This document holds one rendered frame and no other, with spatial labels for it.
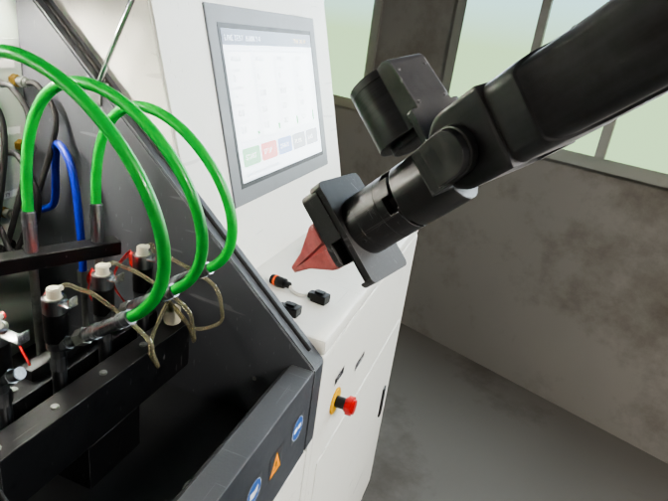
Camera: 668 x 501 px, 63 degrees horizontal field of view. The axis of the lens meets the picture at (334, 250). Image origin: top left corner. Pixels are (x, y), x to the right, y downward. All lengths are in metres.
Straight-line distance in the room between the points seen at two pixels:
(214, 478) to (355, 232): 0.35
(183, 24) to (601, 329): 2.05
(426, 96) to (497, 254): 2.20
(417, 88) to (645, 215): 1.98
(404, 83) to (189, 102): 0.55
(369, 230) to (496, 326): 2.28
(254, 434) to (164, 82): 0.52
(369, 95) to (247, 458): 0.45
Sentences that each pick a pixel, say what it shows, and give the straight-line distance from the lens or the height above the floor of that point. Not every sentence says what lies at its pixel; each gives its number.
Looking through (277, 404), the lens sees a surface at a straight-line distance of 0.79.
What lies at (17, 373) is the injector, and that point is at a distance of 0.69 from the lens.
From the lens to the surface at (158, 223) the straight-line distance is 0.58.
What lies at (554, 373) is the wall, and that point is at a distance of 2.68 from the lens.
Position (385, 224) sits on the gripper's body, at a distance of 0.46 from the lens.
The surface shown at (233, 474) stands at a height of 0.95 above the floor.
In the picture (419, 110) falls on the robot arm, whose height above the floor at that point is 1.39.
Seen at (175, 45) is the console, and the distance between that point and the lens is 0.93.
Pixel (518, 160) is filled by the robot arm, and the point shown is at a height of 1.37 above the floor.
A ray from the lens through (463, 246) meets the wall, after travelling 2.70.
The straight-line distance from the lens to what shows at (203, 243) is 0.66.
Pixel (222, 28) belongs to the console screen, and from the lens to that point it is 1.04.
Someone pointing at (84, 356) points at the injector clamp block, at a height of 0.98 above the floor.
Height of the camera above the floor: 1.44
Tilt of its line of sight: 22 degrees down
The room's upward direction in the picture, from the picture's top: 8 degrees clockwise
